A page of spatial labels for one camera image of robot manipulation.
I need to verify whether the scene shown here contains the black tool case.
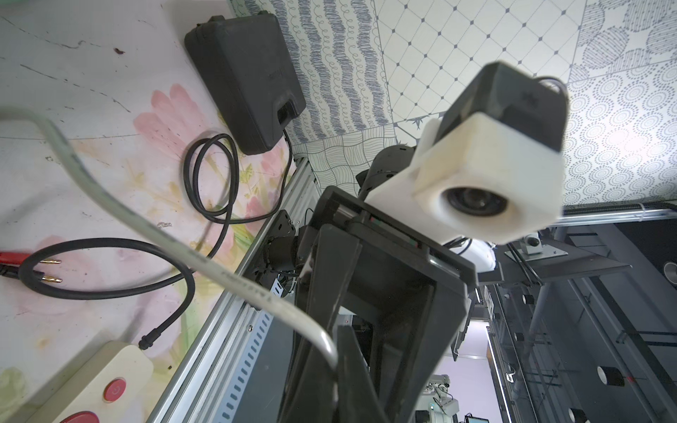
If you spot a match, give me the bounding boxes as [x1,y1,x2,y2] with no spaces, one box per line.
[184,12,306,155]

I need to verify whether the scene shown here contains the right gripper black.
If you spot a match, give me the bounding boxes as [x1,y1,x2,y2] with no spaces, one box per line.
[277,187,477,423]

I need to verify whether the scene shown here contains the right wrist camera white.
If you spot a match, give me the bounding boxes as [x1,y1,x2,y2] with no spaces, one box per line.
[358,62,569,244]

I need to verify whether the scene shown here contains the aluminium mounting rail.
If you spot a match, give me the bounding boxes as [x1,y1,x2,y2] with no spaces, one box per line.
[145,158,324,423]

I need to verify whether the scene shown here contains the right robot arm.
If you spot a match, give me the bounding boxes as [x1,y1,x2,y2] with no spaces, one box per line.
[279,146,477,422]

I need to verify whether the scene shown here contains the red banana plug leads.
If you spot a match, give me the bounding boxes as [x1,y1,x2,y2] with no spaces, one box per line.
[0,250,63,285]

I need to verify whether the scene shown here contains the cream power strip red sockets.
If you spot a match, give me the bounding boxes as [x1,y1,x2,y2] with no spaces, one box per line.
[29,341,153,423]

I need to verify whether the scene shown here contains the white fan cable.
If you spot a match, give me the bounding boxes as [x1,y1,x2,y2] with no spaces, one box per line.
[0,106,340,371]

